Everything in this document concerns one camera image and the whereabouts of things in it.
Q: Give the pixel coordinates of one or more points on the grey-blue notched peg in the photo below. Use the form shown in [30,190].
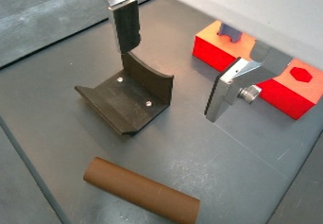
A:
[227,30]

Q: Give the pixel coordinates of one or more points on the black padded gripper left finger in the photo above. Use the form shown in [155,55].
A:
[123,15]

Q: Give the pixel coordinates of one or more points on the brown oval cylinder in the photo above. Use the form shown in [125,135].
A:
[141,191]

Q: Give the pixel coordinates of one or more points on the black curved fixture stand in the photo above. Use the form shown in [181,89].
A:
[131,98]

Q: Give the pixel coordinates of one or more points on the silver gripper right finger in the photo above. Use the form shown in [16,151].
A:
[236,81]

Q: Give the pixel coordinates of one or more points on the red foam hole board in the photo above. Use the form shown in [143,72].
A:
[292,92]

